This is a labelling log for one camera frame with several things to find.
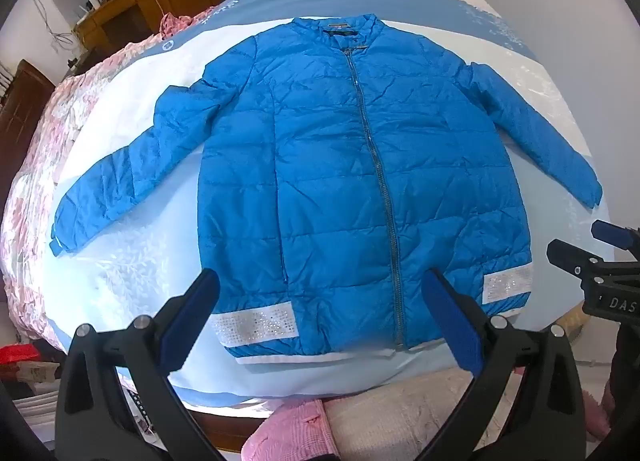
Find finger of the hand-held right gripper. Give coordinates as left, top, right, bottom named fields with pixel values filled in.
left=590, top=220, right=640, bottom=262
left=546, top=239, right=603, bottom=288

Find wooden desk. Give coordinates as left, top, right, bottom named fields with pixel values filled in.
left=74, top=0, right=173, bottom=58

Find pink checked cloth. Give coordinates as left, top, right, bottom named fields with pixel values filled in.
left=242, top=398, right=334, bottom=461

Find pink floral quilt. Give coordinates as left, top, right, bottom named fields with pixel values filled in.
left=0, top=14, right=201, bottom=342

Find blue puffer jacket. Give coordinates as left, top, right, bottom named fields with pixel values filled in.
left=50, top=14, right=603, bottom=358

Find white and blue blanket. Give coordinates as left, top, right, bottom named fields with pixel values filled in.
left=40, top=0, right=617, bottom=408

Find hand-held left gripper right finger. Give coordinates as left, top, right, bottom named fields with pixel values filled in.
left=420, top=268, right=587, bottom=461

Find wall cables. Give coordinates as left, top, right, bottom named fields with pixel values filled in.
left=29, top=0, right=77, bottom=54

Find red packet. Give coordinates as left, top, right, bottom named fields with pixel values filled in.
left=0, top=345, right=42, bottom=367

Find dark wooden chair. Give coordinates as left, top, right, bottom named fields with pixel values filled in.
left=0, top=59, right=56, bottom=204

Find beige textured cushion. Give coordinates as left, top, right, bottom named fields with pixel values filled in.
left=322, top=367, right=503, bottom=458

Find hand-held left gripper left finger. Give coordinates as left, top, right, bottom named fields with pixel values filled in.
left=55, top=268, right=221, bottom=461

